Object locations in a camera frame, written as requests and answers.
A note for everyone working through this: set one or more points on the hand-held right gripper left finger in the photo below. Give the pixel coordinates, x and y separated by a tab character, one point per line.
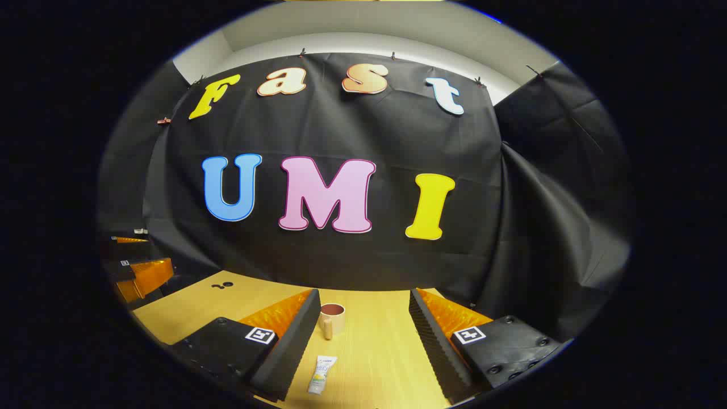
292	346

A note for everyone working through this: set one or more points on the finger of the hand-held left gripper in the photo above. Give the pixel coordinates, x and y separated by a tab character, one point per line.
149	275
130	240

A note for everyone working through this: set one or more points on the beige cup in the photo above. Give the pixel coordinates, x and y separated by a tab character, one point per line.
335	325

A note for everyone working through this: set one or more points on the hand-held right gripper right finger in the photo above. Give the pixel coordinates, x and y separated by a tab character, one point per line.
431	352

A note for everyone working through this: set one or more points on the black backdrop cloth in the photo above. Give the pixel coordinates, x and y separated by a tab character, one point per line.
369	136

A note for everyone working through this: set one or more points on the wooden desktop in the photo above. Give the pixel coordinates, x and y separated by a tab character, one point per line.
375	341

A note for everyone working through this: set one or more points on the white toothpaste tube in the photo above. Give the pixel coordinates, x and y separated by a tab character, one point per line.
322	375

